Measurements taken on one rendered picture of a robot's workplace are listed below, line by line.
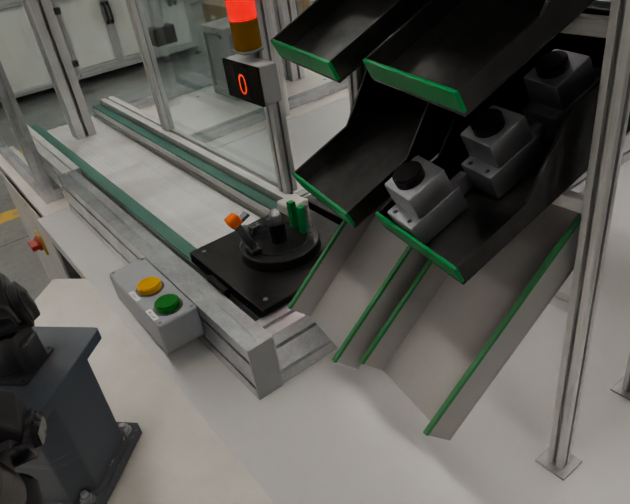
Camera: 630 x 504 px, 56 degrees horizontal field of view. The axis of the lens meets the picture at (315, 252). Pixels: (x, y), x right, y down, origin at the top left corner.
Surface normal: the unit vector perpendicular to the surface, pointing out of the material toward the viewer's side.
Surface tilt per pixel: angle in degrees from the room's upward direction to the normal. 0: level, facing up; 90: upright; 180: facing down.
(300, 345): 90
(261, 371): 90
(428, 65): 25
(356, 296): 45
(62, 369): 0
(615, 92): 90
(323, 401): 0
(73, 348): 0
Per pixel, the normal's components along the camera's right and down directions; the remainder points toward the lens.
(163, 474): -0.13, -0.83
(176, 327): 0.61, 0.37
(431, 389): -0.71, -0.34
